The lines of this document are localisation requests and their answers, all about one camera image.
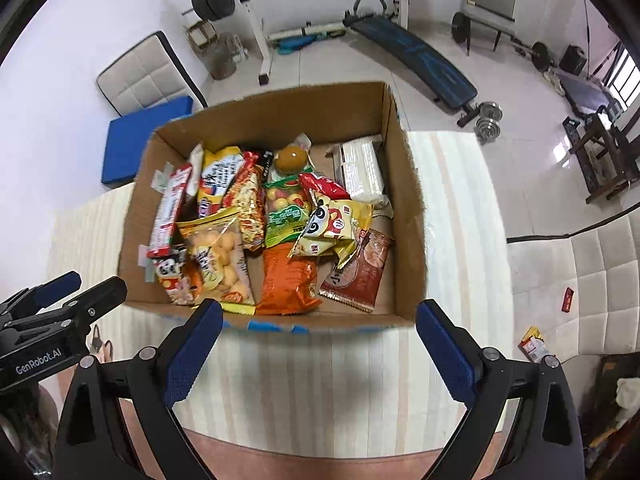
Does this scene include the white cracker packet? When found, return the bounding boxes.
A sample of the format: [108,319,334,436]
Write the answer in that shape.
[327,137,396,218]

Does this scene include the clear packet with orange ball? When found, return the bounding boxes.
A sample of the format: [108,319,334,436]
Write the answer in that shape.
[272,132,316,178]

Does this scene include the red white long packet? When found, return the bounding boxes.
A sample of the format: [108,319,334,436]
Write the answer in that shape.
[147,162,193,258]

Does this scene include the small barbell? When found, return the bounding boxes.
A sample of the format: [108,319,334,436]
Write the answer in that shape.
[451,11,551,73]

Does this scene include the white quilted cushion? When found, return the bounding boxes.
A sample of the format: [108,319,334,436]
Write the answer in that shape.
[96,30,208,116]

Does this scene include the yellow red small packet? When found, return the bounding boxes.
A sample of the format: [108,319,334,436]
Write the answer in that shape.
[517,326,548,363]

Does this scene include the brown red biscuit packet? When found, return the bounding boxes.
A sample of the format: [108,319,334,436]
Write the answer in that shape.
[319,227,396,313]

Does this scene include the orange snack bag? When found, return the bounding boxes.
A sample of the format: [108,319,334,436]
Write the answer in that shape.
[255,245,323,316]

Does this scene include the cardboard box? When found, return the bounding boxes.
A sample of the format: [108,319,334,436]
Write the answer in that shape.
[117,81,428,336]

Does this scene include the teal exercise tool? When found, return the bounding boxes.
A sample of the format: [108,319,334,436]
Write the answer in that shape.
[275,30,331,56]

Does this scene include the blue mat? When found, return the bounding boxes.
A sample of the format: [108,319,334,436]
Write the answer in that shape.
[100,96,195,188]

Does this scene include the blue black sit-up bench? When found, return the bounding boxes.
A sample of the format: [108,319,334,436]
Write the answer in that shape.
[342,0,478,128]

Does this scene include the yellow blue snack packet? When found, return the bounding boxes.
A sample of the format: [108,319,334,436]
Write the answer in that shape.
[197,146,246,218]

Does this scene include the panda print snack packet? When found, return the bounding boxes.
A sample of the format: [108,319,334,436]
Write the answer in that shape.
[152,250,198,306]

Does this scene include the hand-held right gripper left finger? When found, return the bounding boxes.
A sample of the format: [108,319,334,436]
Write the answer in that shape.
[52,299,223,480]

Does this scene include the dark wooden rack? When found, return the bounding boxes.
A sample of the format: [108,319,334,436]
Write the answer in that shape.
[562,102,640,206]

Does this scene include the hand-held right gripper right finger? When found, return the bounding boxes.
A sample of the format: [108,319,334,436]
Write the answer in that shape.
[416,299,586,480]

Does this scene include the floor fan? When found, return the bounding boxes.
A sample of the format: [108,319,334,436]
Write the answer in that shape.
[207,32,248,81]

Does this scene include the orange noodle packet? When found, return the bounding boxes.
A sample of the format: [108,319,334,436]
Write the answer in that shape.
[222,150,268,252]

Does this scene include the black speaker box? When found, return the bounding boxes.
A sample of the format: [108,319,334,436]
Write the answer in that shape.
[559,45,587,75]

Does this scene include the yellow cartoon eyes packet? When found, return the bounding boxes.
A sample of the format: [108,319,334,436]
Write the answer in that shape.
[287,197,375,269]

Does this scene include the small wooden stool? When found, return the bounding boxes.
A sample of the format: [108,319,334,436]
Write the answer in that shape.
[186,20,218,53]

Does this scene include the white barbell rack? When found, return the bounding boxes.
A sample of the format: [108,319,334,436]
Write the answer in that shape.
[225,0,416,86]

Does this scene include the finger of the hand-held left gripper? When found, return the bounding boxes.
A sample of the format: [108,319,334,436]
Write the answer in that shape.
[0,271,82,323]
[0,277,128,343]

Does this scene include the green candy packet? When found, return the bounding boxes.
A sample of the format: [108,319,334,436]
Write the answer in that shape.
[264,175,313,248]

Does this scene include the white quilted sofa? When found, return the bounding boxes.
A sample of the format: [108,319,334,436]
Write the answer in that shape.
[505,220,640,361]

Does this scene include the chrome dumbbell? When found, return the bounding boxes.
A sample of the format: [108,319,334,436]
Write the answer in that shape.
[472,101,503,143]

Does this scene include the yellow bread ball bag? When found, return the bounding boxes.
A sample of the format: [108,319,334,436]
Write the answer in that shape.
[176,205,257,316]

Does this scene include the dark wooden furniture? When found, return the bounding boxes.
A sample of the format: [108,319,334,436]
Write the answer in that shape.
[580,352,640,480]

